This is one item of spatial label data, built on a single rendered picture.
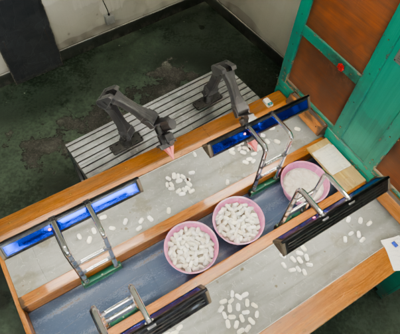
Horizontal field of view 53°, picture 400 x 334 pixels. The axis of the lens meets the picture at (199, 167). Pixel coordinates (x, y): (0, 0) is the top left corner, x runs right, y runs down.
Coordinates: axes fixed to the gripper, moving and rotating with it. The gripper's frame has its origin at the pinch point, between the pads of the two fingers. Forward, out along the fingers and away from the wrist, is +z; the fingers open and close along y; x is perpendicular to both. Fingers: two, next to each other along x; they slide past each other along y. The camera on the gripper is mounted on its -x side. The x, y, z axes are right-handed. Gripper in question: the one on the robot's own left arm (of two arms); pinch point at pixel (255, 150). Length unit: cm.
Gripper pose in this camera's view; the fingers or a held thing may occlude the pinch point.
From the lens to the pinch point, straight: 229.0
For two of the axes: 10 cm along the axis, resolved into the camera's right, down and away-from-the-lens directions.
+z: 3.8, 9.0, 2.3
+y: 8.4, -4.4, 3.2
